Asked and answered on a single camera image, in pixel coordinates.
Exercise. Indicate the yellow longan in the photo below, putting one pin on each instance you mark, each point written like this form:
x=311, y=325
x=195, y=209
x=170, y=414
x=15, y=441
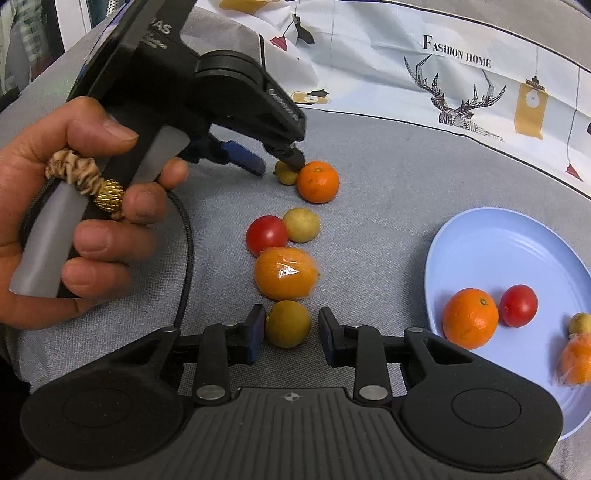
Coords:
x=287, y=325
x=581, y=323
x=286, y=176
x=302, y=225

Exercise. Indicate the plastic-wrapped orange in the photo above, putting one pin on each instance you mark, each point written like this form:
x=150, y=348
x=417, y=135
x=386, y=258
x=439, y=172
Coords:
x=286, y=277
x=576, y=362

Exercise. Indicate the checked cloth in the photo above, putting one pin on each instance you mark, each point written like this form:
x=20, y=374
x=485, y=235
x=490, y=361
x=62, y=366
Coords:
x=18, y=41

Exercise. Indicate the tan scrunchie with gold bead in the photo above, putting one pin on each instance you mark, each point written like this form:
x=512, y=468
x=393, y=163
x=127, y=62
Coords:
x=83, y=173

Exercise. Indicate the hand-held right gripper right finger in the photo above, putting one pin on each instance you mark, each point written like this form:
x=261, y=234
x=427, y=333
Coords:
x=328, y=337

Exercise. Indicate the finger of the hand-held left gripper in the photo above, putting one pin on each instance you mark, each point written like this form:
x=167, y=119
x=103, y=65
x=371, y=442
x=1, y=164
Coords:
x=286, y=115
x=244, y=157

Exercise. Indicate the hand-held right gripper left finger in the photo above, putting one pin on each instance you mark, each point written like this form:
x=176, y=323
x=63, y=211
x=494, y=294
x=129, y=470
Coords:
x=256, y=334

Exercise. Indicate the person's left hand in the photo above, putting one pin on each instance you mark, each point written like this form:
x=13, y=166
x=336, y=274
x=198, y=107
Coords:
x=18, y=207

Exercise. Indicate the blue plastic plate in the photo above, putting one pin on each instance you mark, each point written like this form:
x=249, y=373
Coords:
x=508, y=249

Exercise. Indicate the white printed deer cloth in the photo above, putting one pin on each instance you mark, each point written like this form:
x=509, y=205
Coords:
x=392, y=46

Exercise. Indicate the orange mandarin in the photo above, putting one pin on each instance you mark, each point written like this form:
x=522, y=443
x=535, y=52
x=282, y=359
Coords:
x=470, y=318
x=317, y=181

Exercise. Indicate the red cherry tomato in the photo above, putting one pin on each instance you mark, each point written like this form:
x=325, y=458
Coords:
x=266, y=235
x=518, y=305

